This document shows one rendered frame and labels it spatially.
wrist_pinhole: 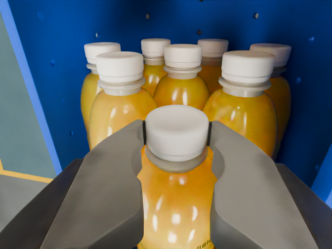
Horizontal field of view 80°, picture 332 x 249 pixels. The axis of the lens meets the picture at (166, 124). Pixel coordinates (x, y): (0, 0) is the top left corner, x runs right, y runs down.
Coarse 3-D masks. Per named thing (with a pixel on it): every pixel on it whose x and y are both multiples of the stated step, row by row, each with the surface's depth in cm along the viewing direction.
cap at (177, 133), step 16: (160, 112) 13; (176, 112) 13; (192, 112) 13; (160, 128) 11; (176, 128) 11; (192, 128) 11; (160, 144) 11; (176, 144) 11; (192, 144) 11; (176, 160) 11
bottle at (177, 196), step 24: (144, 168) 13; (168, 168) 12; (192, 168) 12; (144, 192) 13; (168, 192) 12; (192, 192) 12; (144, 216) 13; (168, 216) 12; (192, 216) 12; (144, 240) 14; (168, 240) 13; (192, 240) 13
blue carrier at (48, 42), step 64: (0, 0) 15; (64, 0) 21; (128, 0) 26; (192, 0) 28; (256, 0) 24; (320, 0) 19; (64, 64) 22; (320, 64) 19; (64, 128) 23; (320, 128) 19; (320, 192) 9
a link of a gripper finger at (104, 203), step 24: (144, 120) 12; (120, 144) 9; (144, 144) 12; (96, 168) 8; (120, 168) 8; (72, 192) 7; (96, 192) 7; (120, 192) 7; (72, 216) 6; (96, 216) 6; (120, 216) 6; (48, 240) 5; (72, 240) 5; (96, 240) 5; (120, 240) 6
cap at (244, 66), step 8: (224, 56) 16; (232, 56) 15; (240, 56) 14; (248, 56) 14; (256, 56) 15; (264, 56) 14; (272, 56) 14; (224, 64) 16; (232, 64) 15; (240, 64) 14; (248, 64) 14; (256, 64) 14; (264, 64) 14; (272, 64) 15; (224, 72) 16; (232, 72) 15; (240, 72) 15; (248, 72) 14; (256, 72) 14; (264, 72) 14; (272, 72) 15; (232, 80) 15; (240, 80) 15; (248, 80) 15; (256, 80) 15; (264, 80) 15
